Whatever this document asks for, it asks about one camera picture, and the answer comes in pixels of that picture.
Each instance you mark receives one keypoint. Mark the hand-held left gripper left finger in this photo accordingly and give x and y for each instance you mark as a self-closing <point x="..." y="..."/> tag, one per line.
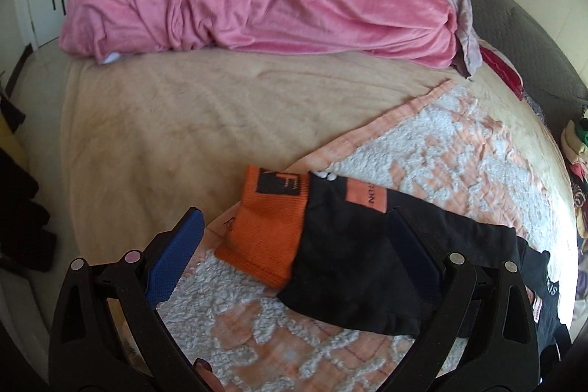
<point x="177" y="256"/>

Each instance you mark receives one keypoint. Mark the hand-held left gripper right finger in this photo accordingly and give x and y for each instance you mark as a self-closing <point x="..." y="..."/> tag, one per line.
<point x="415" y="252"/>

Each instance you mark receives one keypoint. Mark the black sock white print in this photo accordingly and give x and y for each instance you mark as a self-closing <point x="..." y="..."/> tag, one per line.
<point x="489" y="245"/>

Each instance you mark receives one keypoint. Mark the orange and black sock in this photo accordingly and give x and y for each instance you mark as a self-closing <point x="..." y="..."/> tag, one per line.
<point x="268" y="231"/>

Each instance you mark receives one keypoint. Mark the dark clothes heap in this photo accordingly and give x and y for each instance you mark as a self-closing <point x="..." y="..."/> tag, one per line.
<point x="23" y="213"/>

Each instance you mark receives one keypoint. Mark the pile of folded clothes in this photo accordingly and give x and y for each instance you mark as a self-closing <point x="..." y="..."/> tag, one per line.
<point x="576" y="171"/>

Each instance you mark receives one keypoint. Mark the orange and white patterned blanket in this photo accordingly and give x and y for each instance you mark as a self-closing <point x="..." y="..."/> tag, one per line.
<point x="459" y="144"/>

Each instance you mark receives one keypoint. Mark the blue patterned cloth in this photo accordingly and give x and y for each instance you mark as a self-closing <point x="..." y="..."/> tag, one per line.
<point x="536" y="107"/>

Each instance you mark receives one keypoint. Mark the red velvet cloth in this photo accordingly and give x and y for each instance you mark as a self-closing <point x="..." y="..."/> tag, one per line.
<point x="503" y="70"/>

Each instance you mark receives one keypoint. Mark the light pink crumpled cloth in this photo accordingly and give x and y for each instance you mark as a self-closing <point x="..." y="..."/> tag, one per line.
<point x="466" y="34"/>

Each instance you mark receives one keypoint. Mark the grey quilted pillow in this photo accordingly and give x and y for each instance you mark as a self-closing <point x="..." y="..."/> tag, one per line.
<point x="519" y="29"/>

